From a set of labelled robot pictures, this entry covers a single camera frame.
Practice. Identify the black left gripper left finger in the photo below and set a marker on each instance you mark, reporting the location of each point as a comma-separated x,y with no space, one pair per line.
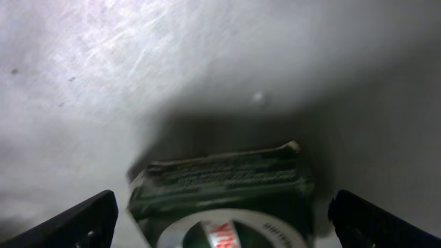
91,223

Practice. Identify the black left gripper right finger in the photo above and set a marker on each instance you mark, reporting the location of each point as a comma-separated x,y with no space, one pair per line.
359,223

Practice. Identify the green small box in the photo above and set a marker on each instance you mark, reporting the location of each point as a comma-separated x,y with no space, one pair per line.
260,198

